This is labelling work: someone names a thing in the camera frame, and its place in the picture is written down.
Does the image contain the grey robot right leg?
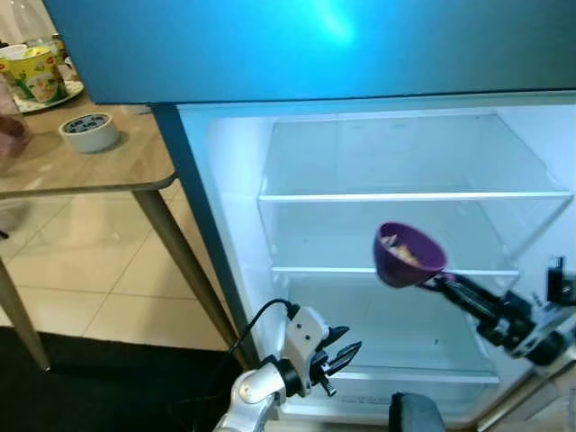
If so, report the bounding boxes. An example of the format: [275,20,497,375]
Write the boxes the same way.
[389,391,448,432]

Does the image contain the purple bowl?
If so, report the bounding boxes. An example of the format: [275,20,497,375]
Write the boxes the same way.
[373,221,448,290]

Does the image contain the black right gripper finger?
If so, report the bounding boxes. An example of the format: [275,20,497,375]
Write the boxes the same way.
[423,281,487,318]
[430,273,494,303]

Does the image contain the white tape roll black print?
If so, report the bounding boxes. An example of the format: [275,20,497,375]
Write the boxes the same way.
[58,112,121,154]

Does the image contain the yellow cup noodles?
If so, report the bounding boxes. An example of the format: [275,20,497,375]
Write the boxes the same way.
[0,45,68,104]

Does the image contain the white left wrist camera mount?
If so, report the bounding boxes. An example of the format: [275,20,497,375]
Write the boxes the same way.
[283,306,331,397]

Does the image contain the white plate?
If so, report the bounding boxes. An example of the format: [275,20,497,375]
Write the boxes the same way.
[13,79,86,114]

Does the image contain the clear water bottle teal cap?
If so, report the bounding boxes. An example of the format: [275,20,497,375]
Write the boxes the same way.
[16,0,55,50]

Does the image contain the glass fridge shelf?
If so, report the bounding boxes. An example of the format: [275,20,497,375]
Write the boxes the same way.
[270,200,523,276]
[257,112,576,204]
[310,364,502,388]

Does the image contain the silver two-door fridge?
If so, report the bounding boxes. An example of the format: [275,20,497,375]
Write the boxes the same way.
[40,0,576,432]

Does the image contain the translucent pink plastic cup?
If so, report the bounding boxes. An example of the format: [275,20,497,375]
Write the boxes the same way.
[0,85,33,165]

